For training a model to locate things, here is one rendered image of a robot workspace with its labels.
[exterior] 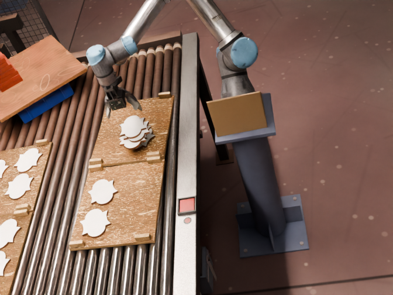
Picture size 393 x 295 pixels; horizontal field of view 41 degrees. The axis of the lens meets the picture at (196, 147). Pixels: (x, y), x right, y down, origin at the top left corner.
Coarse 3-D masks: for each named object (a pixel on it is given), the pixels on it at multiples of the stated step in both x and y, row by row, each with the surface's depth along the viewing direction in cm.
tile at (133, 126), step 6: (126, 120) 233; (132, 120) 232; (138, 120) 231; (120, 126) 232; (126, 126) 230; (132, 126) 229; (138, 126) 228; (144, 126) 227; (126, 132) 228; (132, 132) 227; (138, 132) 226; (132, 138) 225
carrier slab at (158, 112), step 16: (112, 112) 253; (128, 112) 250; (144, 112) 247; (160, 112) 244; (112, 128) 245; (160, 128) 237; (96, 144) 240; (112, 144) 237; (160, 144) 229; (112, 160) 230; (128, 160) 227; (144, 160) 225
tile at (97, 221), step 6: (96, 210) 210; (90, 216) 209; (96, 216) 208; (102, 216) 207; (84, 222) 207; (90, 222) 206; (96, 222) 206; (102, 222) 205; (108, 222) 204; (84, 228) 205; (90, 228) 204; (96, 228) 204; (102, 228) 203; (84, 234) 203; (90, 234) 202; (96, 234) 201; (102, 234) 202
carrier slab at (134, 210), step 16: (96, 176) 225; (112, 176) 223; (128, 176) 221; (144, 176) 218; (160, 176) 216; (128, 192) 214; (144, 192) 212; (160, 192) 210; (80, 208) 215; (96, 208) 212; (112, 208) 210; (128, 208) 208; (144, 208) 206; (80, 224) 209; (112, 224) 204; (128, 224) 202; (144, 224) 200; (96, 240) 201; (112, 240) 199; (128, 240) 197
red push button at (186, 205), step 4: (180, 200) 205; (184, 200) 205; (188, 200) 204; (192, 200) 204; (180, 204) 204; (184, 204) 203; (188, 204) 203; (192, 204) 202; (180, 208) 202; (184, 208) 202; (188, 208) 201; (192, 208) 201
